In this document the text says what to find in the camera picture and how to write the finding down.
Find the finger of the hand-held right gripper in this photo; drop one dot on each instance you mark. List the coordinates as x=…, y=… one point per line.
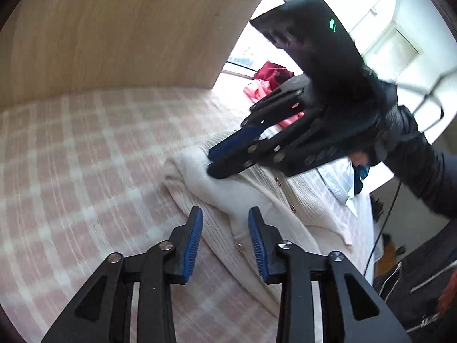
x=228, y=169
x=232, y=143

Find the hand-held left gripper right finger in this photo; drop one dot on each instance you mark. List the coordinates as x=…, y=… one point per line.
x=256, y=243

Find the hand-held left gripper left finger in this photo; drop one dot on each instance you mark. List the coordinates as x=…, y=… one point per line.
x=192, y=243

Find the cream knit cardigan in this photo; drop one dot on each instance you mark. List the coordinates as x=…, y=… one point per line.
x=221, y=196

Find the pink garment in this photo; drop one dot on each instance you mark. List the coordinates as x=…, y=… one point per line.
x=259, y=91

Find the dark red garment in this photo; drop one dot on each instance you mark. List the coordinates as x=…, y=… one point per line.
x=271, y=71

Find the white framed window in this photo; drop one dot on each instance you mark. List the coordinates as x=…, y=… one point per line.
x=246, y=46

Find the white shirt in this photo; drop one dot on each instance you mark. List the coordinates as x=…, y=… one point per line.
x=337, y=182

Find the blue garment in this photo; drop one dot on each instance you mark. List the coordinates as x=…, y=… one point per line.
x=361, y=178

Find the pink plaid blanket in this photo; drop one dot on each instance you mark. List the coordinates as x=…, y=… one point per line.
x=71, y=168

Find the light wooden cabinet panel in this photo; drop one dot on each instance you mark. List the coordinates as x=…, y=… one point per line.
x=125, y=32

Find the person's black jacket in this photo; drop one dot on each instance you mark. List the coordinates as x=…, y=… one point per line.
x=421, y=286

